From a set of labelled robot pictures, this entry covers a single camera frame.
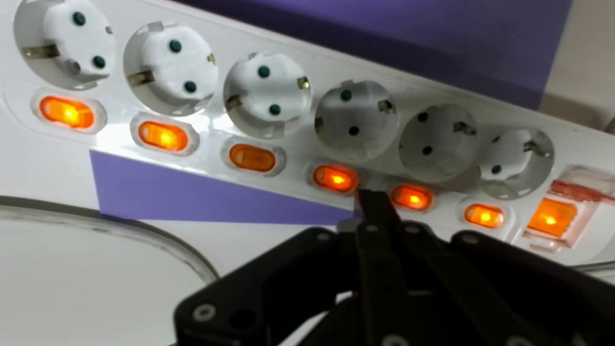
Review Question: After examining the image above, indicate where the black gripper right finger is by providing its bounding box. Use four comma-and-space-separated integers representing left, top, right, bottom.
399, 223, 615, 346

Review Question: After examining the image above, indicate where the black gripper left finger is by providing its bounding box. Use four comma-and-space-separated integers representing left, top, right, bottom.
173, 191, 407, 346

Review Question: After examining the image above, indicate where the white six-socket power strip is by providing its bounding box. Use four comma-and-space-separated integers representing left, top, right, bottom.
0, 0, 615, 266

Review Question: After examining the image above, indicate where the purple paper sheet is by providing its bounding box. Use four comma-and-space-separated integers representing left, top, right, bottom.
90, 0, 572, 225

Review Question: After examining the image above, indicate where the white power cable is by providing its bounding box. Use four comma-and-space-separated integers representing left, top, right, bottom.
0, 194, 221, 285

